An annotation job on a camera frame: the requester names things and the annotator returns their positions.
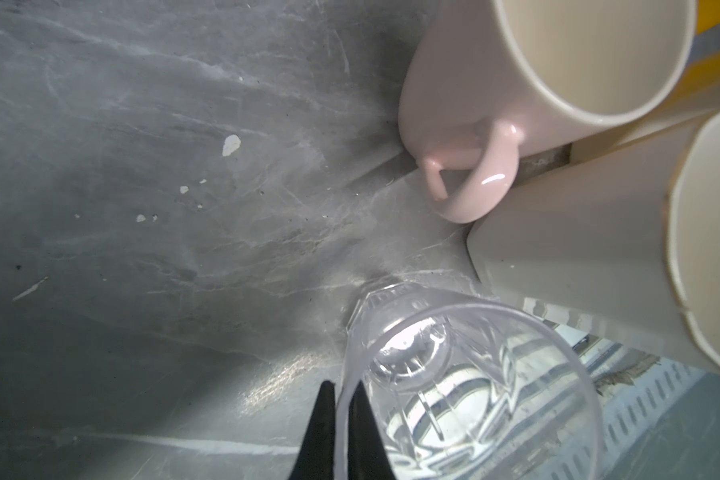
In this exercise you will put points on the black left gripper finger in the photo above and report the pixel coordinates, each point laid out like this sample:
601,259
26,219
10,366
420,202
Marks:
321,444

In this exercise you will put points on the clear glass cup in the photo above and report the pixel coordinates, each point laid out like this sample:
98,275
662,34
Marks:
442,385

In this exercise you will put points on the white mug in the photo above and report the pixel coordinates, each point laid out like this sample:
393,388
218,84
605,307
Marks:
625,246

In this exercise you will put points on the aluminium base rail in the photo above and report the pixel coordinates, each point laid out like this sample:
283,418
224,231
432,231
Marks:
635,389

